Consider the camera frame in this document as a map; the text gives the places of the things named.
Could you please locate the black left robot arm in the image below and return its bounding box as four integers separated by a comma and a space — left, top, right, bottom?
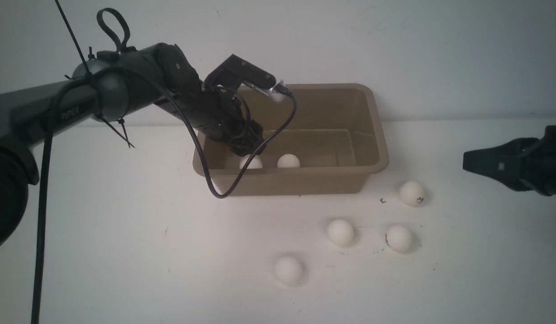
0, 8, 277, 246

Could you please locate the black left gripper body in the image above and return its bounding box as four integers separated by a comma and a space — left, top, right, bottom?
188, 85, 264, 156

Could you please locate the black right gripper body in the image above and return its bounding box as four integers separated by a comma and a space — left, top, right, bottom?
498, 125, 556, 197

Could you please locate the white ball logo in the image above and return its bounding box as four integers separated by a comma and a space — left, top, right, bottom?
399, 180, 426, 207

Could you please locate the white ball with logo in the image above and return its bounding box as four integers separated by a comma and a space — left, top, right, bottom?
277, 154, 301, 168

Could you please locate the white ball marked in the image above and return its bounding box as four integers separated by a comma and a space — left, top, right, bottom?
385, 224, 415, 253

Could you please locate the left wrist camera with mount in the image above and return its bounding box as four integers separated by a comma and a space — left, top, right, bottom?
203, 54, 290, 102

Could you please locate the black left camera cable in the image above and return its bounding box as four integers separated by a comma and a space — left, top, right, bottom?
31, 67, 298, 324

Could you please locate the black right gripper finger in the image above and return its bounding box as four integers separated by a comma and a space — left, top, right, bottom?
462, 148, 503, 179

